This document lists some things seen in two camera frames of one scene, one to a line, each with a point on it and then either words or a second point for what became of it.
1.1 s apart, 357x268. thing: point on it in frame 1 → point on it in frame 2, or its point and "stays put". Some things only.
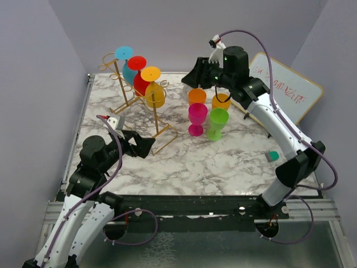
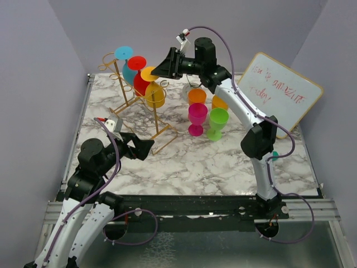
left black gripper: (143, 144) stays put
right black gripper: (197, 76) → (169, 67)
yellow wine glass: (154, 94) stays put
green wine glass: (218, 118) stays put
